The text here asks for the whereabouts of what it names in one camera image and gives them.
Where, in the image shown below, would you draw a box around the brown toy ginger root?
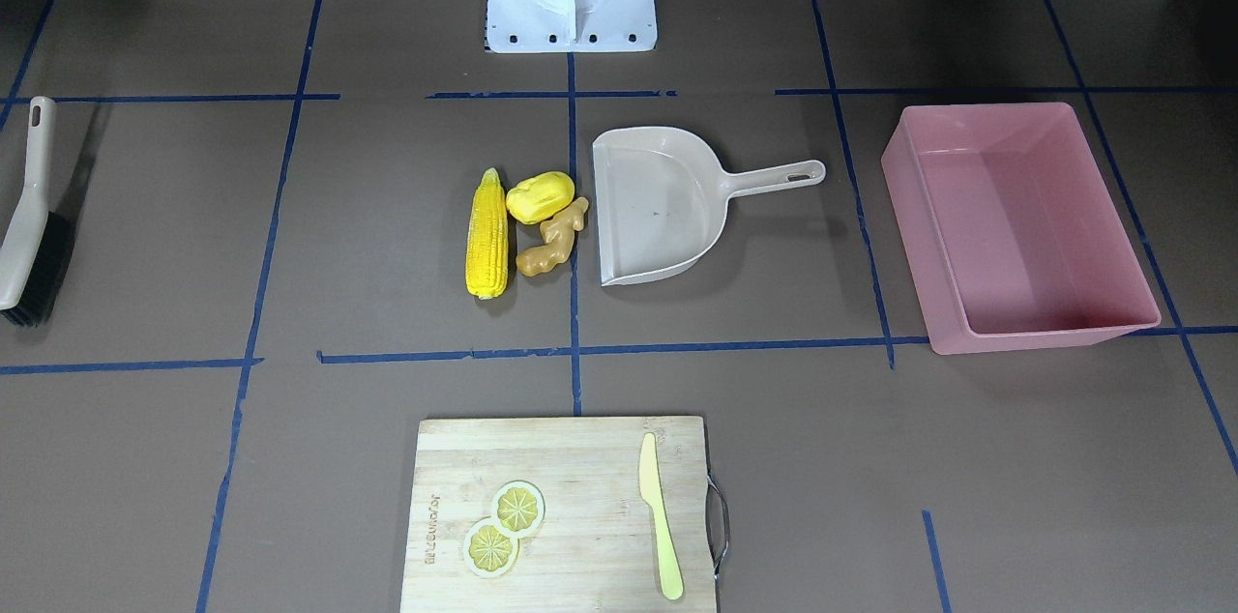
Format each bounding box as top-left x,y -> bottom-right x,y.
515,197 -> 591,277

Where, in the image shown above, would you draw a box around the yellow toy potato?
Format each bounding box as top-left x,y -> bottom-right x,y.
508,171 -> 574,224

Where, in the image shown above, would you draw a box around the yellow toy corn cob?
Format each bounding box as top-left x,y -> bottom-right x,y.
465,167 -> 509,300

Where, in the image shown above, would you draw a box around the beige hand brush black bristles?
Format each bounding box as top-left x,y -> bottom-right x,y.
1,95 -> 74,328

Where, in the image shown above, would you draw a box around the pink plastic bin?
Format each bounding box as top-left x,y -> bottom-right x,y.
881,102 -> 1162,355

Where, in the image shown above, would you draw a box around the yellow plastic toy knife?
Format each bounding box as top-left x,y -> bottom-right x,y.
638,432 -> 685,601

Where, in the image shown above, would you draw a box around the upper toy lemon slice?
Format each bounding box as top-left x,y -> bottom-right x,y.
491,480 -> 545,540

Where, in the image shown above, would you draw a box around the toy lemon slice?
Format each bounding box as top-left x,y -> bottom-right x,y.
461,519 -> 520,580
491,480 -> 545,540

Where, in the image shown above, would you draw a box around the wooden cutting board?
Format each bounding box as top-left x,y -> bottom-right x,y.
399,416 -> 718,612

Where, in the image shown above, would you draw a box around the lower toy lemon slice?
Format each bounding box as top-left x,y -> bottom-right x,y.
461,519 -> 520,580

